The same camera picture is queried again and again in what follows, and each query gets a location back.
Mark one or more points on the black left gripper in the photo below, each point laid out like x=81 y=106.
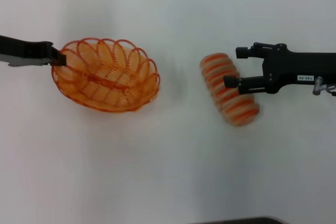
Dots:
x=23 y=49

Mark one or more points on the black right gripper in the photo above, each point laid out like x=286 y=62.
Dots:
x=294 y=66

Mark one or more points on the orange striped bread roll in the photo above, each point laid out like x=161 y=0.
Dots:
x=225 y=98

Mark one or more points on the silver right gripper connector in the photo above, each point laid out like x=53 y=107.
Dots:
x=317 y=85

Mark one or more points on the dark rounded edge object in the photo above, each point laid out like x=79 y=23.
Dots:
x=241 y=220

